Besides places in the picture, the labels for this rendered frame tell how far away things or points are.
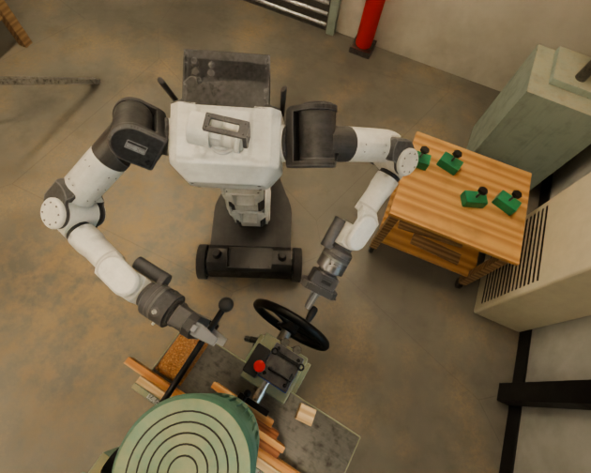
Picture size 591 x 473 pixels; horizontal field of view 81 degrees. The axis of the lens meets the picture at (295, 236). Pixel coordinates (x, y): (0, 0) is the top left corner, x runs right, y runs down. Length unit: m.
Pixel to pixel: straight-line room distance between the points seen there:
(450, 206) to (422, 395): 1.01
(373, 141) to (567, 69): 1.78
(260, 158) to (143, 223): 1.59
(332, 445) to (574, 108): 2.07
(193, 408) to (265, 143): 0.57
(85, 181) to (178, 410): 0.63
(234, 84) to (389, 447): 1.81
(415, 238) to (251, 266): 0.96
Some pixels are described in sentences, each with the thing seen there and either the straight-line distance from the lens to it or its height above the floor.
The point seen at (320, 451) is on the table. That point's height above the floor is 0.90.
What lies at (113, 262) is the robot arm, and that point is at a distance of 0.92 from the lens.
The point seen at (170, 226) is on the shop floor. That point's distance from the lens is 2.28.
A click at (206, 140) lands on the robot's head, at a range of 0.74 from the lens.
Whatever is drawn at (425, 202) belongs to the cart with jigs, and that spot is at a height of 0.53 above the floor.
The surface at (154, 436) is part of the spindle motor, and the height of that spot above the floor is 1.47.
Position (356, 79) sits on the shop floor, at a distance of 3.11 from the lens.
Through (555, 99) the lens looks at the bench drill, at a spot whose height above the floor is 0.70.
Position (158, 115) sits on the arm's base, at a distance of 0.96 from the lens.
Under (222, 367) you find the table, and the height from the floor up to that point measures 0.90.
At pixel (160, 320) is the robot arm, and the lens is 0.88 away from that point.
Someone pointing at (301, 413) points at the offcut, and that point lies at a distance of 1.04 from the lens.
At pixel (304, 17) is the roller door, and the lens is 3.53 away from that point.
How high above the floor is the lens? 1.98
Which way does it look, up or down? 65 degrees down
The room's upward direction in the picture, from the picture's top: 11 degrees clockwise
